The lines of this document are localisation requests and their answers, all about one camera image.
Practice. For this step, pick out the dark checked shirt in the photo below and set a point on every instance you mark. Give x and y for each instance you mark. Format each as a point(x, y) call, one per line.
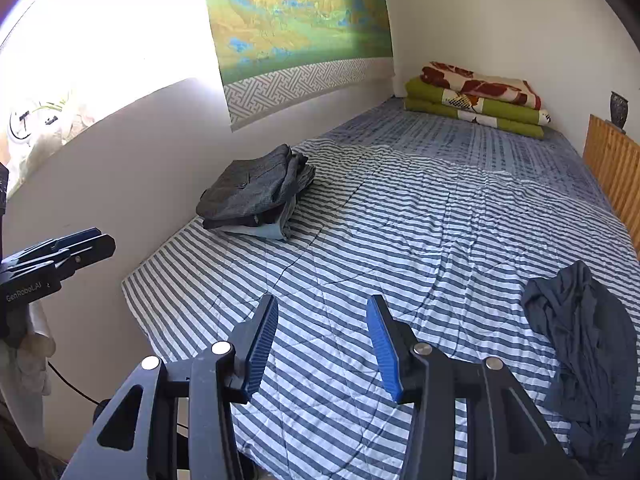
point(250, 185)

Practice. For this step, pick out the grey folded garment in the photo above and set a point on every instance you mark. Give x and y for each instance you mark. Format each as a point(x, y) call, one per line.
point(300, 175)

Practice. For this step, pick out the dark ceramic vase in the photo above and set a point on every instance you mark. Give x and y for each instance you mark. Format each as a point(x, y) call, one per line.
point(618, 110)

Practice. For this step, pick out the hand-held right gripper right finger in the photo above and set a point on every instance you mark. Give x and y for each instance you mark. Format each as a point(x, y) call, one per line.
point(384, 350)

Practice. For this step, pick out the blue patterned bed sheet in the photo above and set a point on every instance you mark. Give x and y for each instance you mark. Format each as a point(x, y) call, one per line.
point(450, 135)

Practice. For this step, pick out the light blue folded garment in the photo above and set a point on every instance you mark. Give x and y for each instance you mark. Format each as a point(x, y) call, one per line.
point(270, 230)

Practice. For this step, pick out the person's left hand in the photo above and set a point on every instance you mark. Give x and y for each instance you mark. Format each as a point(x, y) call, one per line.
point(32, 360)

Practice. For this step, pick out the dark blue garment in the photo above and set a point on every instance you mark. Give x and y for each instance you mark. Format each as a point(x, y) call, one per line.
point(585, 340)

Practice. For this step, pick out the red cream folded blanket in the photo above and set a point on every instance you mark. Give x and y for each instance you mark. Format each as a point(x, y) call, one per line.
point(480, 82)

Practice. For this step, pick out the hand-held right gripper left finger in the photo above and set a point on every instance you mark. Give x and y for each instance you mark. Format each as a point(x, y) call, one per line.
point(260, 347)

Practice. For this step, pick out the landscape wall poster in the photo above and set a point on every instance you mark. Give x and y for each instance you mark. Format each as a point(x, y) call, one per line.
point(300, 25)

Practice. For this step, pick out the blue white striped quilt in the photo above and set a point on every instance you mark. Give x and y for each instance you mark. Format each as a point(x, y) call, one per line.
point(400, 240)

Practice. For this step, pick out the wooden slatted bed rail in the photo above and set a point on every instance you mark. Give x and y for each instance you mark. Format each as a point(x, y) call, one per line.
point(612, 160)

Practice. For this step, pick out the green patterned folded blanket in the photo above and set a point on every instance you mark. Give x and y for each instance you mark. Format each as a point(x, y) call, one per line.
point(440, 112)
point(435, 92)

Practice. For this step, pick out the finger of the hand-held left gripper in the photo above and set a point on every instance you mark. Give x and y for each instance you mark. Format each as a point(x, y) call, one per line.
point(75, 237)
point(85, 255)

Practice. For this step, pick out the bright window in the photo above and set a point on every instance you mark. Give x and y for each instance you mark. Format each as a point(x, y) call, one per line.
point(100, 35)

